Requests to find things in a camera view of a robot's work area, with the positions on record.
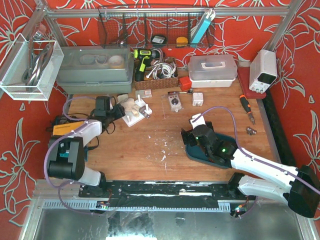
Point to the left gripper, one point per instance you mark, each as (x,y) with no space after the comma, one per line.
(119,110)

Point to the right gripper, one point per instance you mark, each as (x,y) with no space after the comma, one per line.
(187,136)

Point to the beige work glove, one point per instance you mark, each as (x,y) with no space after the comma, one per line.
(129,104)

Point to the white peg board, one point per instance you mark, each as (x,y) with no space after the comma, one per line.
(130,120)

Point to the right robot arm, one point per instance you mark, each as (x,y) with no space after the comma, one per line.
(296,187)

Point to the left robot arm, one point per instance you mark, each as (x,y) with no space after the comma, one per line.
(65,158)

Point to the teal plastic tray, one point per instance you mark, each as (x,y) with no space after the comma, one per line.
(218,155)

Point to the small clear labelled box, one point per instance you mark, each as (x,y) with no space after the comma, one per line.
(146,93)

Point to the bagged round dial part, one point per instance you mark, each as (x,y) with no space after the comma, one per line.
(174,100)

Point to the red small box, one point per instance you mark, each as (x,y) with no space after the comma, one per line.
(184,83)

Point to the grey plastic storage box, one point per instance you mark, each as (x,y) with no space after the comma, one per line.
(96,70)

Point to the orange device box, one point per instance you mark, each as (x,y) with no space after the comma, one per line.
(63,129)

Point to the woven basket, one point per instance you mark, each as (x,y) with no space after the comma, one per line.
(155,84)

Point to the red book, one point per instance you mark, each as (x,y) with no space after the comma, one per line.
(243,74)

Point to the white power supply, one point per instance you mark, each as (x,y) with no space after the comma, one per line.
(263,71)

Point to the clear acrylic hanging box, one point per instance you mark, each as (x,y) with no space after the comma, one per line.
(31,74)

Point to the yellow tape measure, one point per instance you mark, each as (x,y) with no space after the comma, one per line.
(182,42)

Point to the blue white power strip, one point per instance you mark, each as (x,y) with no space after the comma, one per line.
(197,32)

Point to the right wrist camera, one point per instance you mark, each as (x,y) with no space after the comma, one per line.
(197,120)

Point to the white wall plug adapter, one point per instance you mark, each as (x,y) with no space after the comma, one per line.
(197,99)

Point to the small metal bracket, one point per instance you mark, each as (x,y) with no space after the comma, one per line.
(250,131)

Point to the orange handled screwdriver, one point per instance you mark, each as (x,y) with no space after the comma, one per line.
(247,107)

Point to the yellow green cordless drill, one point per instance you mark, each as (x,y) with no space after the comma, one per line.
(145,57)

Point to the white toolbox with handle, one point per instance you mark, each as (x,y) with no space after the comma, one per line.
(212,71)

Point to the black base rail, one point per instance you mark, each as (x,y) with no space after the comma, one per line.
(164,194)

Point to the black wire shelf basket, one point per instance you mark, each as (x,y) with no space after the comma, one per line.
(133,26)

